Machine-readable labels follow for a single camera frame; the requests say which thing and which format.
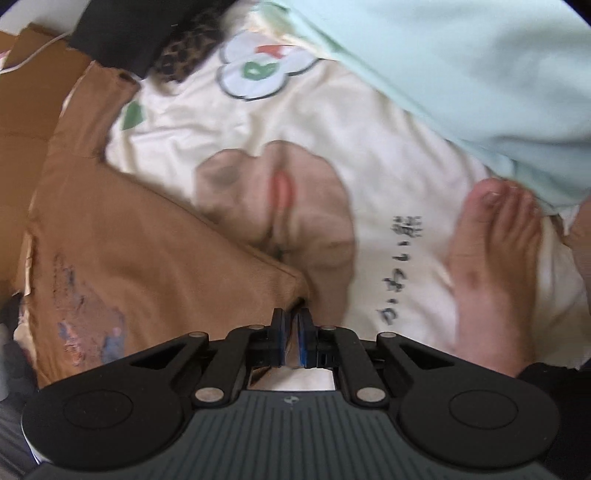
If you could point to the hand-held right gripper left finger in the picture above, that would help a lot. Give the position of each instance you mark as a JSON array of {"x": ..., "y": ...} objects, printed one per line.
[{"x": 279, "y": 338}]

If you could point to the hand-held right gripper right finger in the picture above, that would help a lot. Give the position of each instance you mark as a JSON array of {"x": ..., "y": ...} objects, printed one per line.
[{"x": 304, "y": 340}]

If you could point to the brown t-shirt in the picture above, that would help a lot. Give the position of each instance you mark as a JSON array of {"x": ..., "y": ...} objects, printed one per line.
[{"x": 138, "y": 240}]

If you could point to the bear print bedsheet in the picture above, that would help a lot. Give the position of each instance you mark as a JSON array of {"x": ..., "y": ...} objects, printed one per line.
[{"x": 392, "y": 175}]

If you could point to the person's bare foot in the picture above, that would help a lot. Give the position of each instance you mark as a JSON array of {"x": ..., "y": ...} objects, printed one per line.
[{"x": 494, "y": 277}]

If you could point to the leopard print cloth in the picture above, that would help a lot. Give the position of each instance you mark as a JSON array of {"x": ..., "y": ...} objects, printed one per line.
[{"x": 184, "y": 50}]

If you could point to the mint green clothing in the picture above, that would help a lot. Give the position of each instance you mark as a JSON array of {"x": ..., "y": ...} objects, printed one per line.
[{"x": 461, "y": 69}]

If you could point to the brown cardboard sheet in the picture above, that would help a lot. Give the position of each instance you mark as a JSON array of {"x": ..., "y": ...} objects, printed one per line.
[{"x": 27, "y": 115}]

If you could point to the black waffle cloth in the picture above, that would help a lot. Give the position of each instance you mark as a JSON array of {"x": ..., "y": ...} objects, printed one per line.
[{"x": 120, "y": 32}]

